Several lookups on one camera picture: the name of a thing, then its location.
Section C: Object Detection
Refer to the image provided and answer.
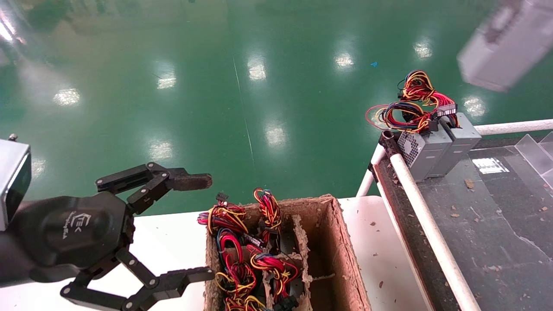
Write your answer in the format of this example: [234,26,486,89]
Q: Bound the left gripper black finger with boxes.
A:
[60,247,215,311]
[96,162,213,215]

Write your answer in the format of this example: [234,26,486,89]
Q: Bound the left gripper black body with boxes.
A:
[0,192,135,288]

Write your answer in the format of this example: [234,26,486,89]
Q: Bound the grey power supply with wires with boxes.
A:
[397,70,483,178]
[457,0,553,92]

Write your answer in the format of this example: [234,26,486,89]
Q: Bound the brown cardboard divider box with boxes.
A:
[204,194,372,311]

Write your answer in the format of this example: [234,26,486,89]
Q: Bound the short white support pipe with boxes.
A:
[356,143,388,198]

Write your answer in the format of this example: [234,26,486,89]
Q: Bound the black pipe joint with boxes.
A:
[379,130,403,159]

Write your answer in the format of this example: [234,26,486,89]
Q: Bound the grey vented power supply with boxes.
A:
[365,102,453,182]

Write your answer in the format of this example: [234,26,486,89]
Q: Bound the dark conveyor belt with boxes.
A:
[372,134,553,311]

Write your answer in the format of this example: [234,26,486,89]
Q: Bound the clear acrylic guide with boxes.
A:
[514,131,553,189]

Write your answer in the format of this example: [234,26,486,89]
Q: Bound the coloured power supply wire bundle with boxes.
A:
[216,228,264,277]
[197,192,248,236]
[214,263,261,311]
[250,253,299,303]
[253,188,282,253]

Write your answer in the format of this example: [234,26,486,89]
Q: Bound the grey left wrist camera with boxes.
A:
[0,134,32,232]

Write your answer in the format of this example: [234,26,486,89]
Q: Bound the long white rail pipe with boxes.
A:
[389,153,483,311]

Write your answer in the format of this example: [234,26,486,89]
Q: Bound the white cross rail pipe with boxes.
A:
[473,119,553,137]

